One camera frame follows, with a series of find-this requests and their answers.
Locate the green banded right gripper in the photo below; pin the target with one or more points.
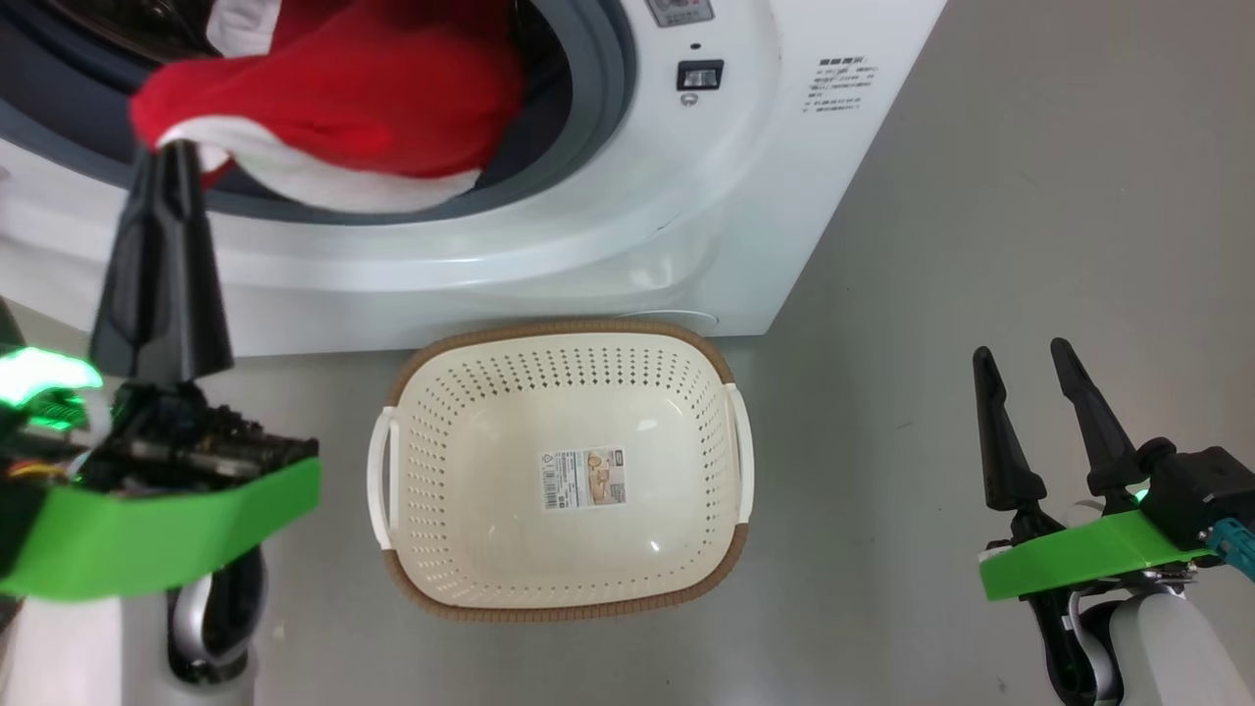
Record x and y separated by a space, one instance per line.
1079 559

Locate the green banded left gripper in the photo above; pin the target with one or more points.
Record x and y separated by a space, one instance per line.
147 529

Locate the red and white garment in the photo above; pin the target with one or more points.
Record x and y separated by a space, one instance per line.
382 98

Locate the cream perforated laundry basket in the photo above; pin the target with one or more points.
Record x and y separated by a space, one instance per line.
490 529

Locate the paper basket label sticker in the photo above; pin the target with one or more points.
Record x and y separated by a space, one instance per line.
581 479

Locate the white washing machine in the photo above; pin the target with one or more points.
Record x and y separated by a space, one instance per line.
627 226

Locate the black door lock latch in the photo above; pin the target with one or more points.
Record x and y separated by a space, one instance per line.
700 75

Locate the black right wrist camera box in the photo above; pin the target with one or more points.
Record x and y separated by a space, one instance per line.
1201 485

